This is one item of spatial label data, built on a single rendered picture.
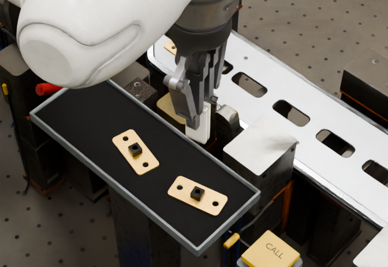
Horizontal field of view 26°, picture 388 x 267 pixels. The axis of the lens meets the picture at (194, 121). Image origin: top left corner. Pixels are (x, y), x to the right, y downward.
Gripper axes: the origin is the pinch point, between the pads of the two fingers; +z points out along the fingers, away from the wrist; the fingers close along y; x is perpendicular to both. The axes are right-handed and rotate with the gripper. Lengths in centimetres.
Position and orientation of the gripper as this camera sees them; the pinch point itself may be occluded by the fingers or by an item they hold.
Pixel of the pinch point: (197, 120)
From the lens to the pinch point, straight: 110.4
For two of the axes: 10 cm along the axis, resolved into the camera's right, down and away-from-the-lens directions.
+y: 5.0, -6.7, 5.5
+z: 0.0, 6.3, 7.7
